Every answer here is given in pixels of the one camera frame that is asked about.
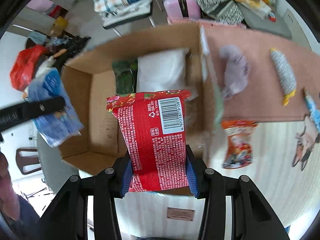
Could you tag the pink suitcase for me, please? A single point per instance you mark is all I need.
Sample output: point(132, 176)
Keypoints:
point(180, 9)

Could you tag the brown table label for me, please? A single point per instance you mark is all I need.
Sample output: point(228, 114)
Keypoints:
point(180, 214)

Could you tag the white goose plush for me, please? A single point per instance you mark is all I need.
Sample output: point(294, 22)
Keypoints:
point(43, 66)

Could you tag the light blue tissue pack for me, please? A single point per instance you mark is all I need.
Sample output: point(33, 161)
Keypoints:
point(58, 119)

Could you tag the dark clutter pile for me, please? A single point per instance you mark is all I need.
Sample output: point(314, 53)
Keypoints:
point(60, 48)

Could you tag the white legged stool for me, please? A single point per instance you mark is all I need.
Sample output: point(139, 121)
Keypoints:
point(134, 12)

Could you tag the wooden stool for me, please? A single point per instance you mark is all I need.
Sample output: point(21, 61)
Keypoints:
point(27, 156)

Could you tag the grey cushioned chair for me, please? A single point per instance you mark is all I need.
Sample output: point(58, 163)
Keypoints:
point(254, 21)

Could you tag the red snack package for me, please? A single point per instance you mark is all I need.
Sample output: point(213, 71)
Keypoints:
point(152, 125)

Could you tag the dark green Deeyeo wipes pack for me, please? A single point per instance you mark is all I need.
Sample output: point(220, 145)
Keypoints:
point(125, 72)

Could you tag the black white patterned bag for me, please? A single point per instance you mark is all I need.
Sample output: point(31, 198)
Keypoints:
point(223, 11)

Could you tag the white soft pillow pack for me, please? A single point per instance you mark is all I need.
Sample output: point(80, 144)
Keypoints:
point(164, 70)

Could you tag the brown cardboard box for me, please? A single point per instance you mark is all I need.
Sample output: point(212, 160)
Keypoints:
point(89, 80)

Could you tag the person's hand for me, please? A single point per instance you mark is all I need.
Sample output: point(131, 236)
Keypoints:
point(9, 199)

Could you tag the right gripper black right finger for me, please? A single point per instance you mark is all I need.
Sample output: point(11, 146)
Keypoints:
point(252, 215)

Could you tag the yellow items on chair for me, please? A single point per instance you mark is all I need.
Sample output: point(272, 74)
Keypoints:
point(258, 7)

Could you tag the pink folded bedding pack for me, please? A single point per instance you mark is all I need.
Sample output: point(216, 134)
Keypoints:
point(207, 23)

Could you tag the pink table cloth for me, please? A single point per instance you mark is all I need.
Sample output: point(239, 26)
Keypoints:
point(262, 99)

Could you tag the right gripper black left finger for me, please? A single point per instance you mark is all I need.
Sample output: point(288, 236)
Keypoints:
point(66, 215)

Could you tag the lilac plush toy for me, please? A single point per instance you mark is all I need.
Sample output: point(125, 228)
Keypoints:
point(236, 71)

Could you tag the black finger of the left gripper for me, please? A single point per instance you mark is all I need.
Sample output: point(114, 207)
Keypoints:
point(23, 112)

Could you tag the orange snack package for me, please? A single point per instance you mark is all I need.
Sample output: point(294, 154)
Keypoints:
point(239, 149)

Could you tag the blue plush doll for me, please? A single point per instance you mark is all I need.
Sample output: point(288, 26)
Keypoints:
point(312, 107)

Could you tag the red plastic bag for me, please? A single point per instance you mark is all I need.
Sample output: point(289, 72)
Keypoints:
point(22, 72)

